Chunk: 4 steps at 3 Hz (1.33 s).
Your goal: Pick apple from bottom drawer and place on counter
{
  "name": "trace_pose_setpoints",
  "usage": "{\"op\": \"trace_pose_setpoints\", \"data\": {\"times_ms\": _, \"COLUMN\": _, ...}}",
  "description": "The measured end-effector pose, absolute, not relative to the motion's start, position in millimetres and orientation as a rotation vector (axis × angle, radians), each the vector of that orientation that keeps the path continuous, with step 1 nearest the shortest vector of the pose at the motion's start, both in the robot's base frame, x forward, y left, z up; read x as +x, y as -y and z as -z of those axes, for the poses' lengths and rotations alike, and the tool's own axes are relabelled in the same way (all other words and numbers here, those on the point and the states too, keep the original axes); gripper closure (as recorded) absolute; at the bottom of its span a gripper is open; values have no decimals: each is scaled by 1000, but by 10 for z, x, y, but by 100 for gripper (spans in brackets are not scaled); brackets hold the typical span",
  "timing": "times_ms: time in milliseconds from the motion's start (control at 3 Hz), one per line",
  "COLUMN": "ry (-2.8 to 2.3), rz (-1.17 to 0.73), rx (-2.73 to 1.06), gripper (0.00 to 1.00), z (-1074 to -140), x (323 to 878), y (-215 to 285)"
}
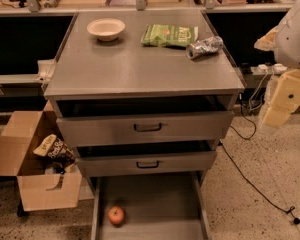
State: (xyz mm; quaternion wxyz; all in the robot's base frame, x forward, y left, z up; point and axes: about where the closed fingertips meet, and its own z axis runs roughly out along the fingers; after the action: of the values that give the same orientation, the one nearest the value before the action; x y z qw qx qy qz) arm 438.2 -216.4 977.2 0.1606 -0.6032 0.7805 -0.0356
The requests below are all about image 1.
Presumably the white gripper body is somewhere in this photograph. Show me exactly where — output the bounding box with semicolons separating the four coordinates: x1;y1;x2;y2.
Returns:
274;0;300;69

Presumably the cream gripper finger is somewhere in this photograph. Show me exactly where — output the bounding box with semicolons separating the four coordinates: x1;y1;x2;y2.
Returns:
254;26;278;51
261;69;300;128

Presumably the red apple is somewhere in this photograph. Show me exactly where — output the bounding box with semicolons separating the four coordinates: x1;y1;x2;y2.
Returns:
108;206;125;225

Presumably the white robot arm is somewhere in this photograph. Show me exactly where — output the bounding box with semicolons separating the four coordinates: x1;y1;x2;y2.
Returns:
254;0;300;128

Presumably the grey drawer cabinet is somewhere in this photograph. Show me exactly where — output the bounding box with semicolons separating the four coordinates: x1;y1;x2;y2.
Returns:
43;9;246;185

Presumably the bottom grey drawer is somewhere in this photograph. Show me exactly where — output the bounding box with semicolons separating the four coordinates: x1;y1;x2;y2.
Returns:
91;172;212;240

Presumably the grey drawer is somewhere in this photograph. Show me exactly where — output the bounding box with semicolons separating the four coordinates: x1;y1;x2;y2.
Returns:
57;111;233;147
76;151;217;177
91;172;212;240

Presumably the middle grey drawer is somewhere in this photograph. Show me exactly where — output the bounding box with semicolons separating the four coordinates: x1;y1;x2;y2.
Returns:
76;151;217;177

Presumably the top grey drawer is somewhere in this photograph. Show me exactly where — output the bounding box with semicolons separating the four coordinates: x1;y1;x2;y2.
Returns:
57;111;233;147

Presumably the white power strip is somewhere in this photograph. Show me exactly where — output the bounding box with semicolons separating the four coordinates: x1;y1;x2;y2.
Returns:
257;63;287;73

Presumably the crushed silver can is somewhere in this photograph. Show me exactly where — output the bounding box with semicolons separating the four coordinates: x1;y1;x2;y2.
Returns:
186;36;224;60

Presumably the green chip bag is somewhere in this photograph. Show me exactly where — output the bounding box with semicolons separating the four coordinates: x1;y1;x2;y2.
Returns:
141;24;198;48

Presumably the white paper bowl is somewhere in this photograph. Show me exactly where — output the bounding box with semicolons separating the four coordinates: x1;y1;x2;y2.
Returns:
87;18;125;42

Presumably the brown snack bag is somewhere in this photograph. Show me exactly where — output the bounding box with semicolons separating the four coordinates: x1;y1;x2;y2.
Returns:
33;134;76;163

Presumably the open cardboard box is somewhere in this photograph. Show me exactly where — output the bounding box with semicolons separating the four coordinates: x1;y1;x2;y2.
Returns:
0;111;82;211

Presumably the white cable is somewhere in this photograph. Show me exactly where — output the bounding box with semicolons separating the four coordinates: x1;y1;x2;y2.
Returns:
248;71;271;112

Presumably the black floor cable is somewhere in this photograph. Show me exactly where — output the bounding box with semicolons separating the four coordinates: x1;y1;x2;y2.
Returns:
219;97;300;227

